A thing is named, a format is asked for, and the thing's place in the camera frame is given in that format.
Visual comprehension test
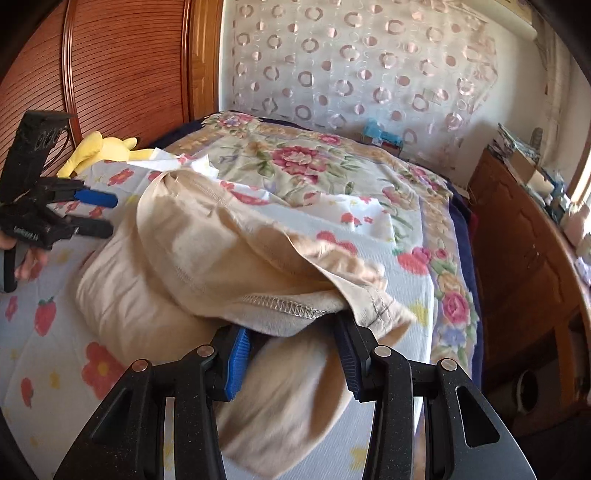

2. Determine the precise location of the floral quilt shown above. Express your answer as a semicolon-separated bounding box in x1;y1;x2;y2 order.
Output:
159;111;481;384

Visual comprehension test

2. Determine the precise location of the wooden cabinet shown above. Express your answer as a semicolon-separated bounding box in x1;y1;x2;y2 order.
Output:
466;148;591;439

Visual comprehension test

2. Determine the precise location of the navy blue blanket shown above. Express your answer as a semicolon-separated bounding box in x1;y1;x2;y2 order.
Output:
445;182;485;384

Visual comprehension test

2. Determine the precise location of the cardboard box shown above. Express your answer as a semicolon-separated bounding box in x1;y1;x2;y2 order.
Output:
501;150;550;185

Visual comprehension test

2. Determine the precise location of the patterned window curtain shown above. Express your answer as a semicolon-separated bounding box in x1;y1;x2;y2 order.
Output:
531;28;583;153

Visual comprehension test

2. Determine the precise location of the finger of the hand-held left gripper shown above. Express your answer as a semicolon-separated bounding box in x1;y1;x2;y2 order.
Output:
39;178;118;208
58;215;115;240

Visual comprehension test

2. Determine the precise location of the blue tissue pack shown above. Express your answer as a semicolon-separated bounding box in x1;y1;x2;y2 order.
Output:
360;119;407;155

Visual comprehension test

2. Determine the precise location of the beige printed t-shirt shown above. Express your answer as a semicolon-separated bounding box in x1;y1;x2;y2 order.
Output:
75;168;419;478

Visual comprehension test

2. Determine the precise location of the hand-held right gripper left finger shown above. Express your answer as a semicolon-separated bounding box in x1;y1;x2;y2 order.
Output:
53;325;252;480

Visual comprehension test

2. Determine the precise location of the yellow plush toy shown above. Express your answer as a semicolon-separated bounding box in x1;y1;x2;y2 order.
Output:
57;131;158;178

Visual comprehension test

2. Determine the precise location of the person's left hand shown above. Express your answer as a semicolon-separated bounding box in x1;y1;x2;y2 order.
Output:
14;244;51;282

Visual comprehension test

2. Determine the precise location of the circle patterned sheer curtain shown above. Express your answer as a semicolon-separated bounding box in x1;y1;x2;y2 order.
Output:
228;0;499;158

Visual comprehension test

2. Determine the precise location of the flower print bed sheet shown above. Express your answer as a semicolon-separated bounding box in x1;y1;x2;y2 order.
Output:
0;161;437;480

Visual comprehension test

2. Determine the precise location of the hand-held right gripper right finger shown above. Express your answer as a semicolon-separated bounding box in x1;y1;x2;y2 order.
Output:
333;314;532;480

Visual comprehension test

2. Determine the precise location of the round white bin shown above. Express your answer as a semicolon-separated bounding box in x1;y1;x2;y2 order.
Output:
512;367;541;414

